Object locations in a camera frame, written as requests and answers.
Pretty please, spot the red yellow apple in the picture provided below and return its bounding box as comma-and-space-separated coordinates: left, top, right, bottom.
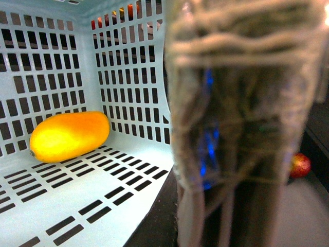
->
290, 153, 311, 179

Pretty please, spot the yellow orange mango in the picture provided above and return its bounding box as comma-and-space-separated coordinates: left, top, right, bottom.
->
30, 111, 110, 163

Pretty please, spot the light blue plastic basket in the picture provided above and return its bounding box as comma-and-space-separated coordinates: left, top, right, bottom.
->
1, 1, 173, 246

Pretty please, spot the grey basket handle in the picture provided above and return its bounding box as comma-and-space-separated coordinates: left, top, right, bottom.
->
165, 1, 328, 246

